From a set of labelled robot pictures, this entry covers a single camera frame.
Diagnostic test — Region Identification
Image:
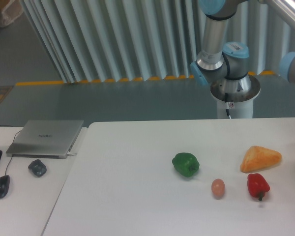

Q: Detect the black computer mouse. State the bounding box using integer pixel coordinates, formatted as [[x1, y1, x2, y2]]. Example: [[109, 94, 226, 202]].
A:
[[0, 175, 10, 199]]

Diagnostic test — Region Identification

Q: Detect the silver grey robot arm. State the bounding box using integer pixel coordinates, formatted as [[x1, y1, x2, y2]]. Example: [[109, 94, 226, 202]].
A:
[[190, 0, 295, 85]]

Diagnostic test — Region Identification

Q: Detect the green bell pepper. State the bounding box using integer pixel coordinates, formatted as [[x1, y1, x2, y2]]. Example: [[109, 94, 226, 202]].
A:
[[172, 152, 200, 177]]

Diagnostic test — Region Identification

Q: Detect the red bell pepper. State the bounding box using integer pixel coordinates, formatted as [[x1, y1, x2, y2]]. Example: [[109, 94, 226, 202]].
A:
[[247, 173, 270, 201]]

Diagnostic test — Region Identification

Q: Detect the silver closed laptop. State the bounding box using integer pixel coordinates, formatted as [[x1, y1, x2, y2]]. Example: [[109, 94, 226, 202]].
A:
[[6, 120, 84, 159]]

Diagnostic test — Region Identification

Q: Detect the brown egg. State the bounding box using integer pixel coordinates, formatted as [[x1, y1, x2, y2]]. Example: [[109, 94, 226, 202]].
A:
[[211, 178, 225, 198]]

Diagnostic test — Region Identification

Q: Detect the white folding partition screen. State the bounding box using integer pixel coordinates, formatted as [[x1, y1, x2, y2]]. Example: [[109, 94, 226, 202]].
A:
[[21, 0, 295, 83]]

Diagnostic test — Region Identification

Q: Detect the orange triangular bread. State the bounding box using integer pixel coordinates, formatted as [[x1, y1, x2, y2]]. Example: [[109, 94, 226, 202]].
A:
[[240, 146, 282, 173]]

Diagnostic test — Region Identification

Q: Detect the dark earbuds case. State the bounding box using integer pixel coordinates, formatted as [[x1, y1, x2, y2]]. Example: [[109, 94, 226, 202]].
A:
[[28, 159, 47, 177]]

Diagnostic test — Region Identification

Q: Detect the cardboard box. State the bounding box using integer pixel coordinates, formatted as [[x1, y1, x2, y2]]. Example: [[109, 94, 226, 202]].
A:
[[0, 0, 23, 28]]

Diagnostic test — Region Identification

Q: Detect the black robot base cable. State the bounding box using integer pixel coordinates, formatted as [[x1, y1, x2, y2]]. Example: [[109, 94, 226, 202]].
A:
[[224, 92, 233, 120]]

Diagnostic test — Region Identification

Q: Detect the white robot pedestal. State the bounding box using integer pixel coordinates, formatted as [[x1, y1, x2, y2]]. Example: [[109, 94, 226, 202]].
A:
[[210, 74, 261, 119]]

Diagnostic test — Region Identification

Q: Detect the black mouse cable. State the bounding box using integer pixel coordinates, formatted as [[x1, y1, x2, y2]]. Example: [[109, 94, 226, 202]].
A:
[[0, 124, 23, 177]]

